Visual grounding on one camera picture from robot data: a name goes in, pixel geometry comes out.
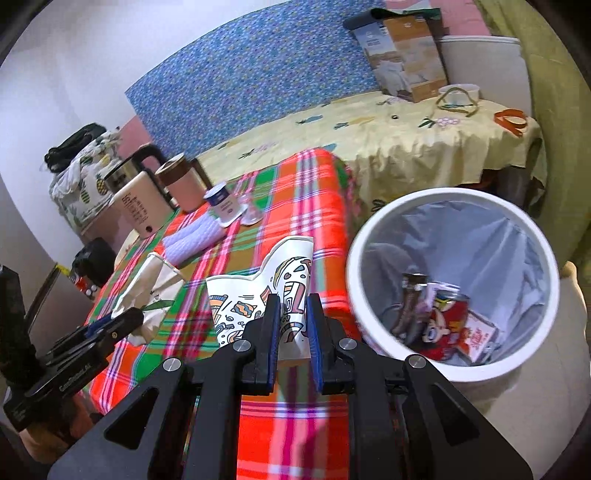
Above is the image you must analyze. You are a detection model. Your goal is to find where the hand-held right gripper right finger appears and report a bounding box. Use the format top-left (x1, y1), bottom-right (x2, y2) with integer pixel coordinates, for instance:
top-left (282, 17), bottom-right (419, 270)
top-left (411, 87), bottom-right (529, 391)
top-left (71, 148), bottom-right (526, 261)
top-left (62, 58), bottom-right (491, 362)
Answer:
top-left (307, 292), bottom-right (534, 480)

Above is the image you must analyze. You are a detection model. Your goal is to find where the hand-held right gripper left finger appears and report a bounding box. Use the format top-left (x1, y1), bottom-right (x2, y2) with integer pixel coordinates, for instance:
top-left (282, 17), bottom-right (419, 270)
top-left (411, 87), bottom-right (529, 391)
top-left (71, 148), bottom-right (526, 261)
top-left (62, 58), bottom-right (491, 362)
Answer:
top-left (48, 293), bottom-right (283, 480)

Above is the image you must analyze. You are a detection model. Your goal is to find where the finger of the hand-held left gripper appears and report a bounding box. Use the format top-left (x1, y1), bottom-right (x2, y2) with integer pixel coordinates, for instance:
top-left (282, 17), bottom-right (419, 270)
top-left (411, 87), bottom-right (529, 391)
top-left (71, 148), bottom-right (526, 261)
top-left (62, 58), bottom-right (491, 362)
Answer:
top-left (53, 315), bottom-right (115, 347)
top-left (44, 307), bottom-right (145, 366)

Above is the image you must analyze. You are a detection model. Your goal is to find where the patterned white paper cup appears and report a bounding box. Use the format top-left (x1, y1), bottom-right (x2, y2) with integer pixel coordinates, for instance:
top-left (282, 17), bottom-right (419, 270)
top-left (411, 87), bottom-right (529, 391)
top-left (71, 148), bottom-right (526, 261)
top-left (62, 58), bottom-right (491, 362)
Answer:
top-left (205, 235), bottom-right (316, 368)

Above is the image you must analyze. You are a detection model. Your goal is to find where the white round trash bin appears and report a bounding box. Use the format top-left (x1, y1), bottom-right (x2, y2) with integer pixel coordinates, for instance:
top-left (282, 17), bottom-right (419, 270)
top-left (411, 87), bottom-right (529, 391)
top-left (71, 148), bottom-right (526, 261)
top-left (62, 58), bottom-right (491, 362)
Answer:
top-left (346, 187), bottom-right (576, 419)

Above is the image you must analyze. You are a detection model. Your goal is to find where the pale blue bin liner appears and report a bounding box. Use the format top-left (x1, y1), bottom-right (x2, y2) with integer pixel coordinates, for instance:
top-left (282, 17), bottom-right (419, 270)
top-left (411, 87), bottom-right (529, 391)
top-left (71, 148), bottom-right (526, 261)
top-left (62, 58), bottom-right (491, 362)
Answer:
top-left (362, 203), bottom-right (555, 366)

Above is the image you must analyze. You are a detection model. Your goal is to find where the pink storage box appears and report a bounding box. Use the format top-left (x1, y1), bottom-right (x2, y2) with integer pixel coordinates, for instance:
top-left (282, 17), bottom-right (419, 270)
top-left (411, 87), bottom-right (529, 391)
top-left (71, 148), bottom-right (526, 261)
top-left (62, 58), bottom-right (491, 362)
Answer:
top-left (81, 203), bottom-right (135, 243)

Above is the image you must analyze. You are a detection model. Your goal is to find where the lavender textured cloth roll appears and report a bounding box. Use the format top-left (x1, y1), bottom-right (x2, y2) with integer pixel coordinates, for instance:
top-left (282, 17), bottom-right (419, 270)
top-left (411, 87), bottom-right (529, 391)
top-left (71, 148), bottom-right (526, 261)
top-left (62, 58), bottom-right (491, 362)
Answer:
top-left (164, 217), bottom-right (227, 267)

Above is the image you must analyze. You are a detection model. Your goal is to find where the beige electric kettle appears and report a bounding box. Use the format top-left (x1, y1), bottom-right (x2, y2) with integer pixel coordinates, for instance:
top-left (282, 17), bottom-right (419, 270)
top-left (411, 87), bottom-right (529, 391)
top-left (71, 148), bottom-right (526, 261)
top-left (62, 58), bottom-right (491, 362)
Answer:
top-left (112, 170), bottom-right (177, 239)

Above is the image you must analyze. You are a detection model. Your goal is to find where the clear glass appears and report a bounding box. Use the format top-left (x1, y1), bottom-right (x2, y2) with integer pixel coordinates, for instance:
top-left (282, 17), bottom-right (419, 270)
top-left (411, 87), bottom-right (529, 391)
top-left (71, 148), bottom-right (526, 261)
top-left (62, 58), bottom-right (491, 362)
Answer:
top-left (240, 194), bottom-right (264, 227)

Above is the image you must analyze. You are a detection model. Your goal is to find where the pineapple print cloth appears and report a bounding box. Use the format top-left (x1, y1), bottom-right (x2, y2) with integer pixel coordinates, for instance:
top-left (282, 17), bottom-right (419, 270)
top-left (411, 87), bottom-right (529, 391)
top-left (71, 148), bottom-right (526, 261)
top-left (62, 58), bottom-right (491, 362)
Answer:
top-left (50, 131), bottom-right (123, 227)

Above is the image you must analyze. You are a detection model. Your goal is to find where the plaid tablecloth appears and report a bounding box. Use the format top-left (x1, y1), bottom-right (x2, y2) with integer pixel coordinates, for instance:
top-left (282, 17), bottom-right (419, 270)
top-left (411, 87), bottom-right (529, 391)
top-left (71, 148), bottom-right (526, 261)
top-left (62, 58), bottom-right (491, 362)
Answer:
top-left (81, 148), bottom-right (366, 480)

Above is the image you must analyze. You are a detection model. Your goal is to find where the pink jug with brown lid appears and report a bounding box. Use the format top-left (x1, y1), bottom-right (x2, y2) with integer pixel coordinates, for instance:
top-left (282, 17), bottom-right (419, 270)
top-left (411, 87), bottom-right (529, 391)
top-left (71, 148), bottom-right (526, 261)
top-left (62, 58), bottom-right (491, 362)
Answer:
top-left (154, 154), bottom-right (214, 213)

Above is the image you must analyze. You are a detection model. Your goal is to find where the white jar with blue label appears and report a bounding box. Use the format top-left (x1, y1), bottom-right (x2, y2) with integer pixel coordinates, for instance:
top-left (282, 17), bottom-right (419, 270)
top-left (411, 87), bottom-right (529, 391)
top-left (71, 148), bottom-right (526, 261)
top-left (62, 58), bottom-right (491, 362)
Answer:
top-left (204, 182), bottom-right (243, 227)

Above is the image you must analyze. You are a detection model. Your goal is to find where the black handbag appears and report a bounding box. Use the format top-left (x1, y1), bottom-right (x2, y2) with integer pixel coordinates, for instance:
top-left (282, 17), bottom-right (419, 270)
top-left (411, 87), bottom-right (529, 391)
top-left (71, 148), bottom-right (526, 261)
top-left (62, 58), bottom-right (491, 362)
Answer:
top-left (45, 122), bottom-right (107, 174)

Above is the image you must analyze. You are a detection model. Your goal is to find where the yellow printed bed sheet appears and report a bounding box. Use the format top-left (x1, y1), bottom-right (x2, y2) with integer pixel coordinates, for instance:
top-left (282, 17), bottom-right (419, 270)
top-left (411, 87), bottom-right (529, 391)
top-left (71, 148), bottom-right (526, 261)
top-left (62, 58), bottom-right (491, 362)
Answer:
top-left (194, 90), bottom-right (544, 219)

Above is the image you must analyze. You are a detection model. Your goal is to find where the blue floral headboard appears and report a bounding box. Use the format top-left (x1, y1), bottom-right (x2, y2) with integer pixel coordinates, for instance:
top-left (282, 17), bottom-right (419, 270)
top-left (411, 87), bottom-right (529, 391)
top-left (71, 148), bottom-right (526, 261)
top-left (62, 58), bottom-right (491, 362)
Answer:
top-left (126, 7), bottom-right (387, 153)

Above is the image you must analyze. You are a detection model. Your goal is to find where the white bowl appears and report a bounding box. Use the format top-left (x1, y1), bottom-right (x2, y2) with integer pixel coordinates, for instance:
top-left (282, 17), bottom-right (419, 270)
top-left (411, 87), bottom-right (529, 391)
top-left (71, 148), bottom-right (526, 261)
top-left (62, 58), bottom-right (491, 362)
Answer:
top-left (438, 84), bottom-right (481, 106)

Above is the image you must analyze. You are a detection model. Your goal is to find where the printed cardboard box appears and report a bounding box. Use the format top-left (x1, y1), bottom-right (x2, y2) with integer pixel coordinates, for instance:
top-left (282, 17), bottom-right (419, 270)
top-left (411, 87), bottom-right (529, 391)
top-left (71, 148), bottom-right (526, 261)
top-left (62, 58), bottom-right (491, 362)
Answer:
top-left (344, 8), bottom-right (449, 103)

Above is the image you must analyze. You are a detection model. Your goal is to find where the white cabinet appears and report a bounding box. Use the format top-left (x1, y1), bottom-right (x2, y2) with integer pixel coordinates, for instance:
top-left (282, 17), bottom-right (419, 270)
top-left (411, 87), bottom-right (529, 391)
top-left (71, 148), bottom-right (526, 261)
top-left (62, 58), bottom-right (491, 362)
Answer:
top-left (438, 36), bottom-right (532, 116)

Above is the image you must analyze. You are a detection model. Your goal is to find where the green curtain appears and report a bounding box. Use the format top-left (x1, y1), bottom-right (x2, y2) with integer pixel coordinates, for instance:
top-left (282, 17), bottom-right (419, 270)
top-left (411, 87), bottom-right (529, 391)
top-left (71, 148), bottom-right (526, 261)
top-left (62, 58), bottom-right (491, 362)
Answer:
top-left (475, 0), bottom-right (591, 280)

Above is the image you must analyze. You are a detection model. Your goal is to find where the steel kettle with black handle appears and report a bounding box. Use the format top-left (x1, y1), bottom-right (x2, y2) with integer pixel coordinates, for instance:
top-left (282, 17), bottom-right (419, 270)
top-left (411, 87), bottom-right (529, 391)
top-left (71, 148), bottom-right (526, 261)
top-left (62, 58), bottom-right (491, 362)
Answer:
top-left (104, 144), bottom-right (179, 209)

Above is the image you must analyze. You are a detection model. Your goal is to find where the olive strap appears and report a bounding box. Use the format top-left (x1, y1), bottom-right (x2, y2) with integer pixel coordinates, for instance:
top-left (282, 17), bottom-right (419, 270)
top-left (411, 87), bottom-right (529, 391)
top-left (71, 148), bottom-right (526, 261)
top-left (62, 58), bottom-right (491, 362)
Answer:
top-left (434, 85), bottom-right (481, 119)

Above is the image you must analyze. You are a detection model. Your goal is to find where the orange strap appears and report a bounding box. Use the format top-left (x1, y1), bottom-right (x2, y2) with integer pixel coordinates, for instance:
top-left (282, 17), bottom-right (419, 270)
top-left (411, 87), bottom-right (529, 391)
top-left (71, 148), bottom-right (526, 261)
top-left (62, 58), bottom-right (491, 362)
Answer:
top-left (494, 108), bottom-right (530, 137)

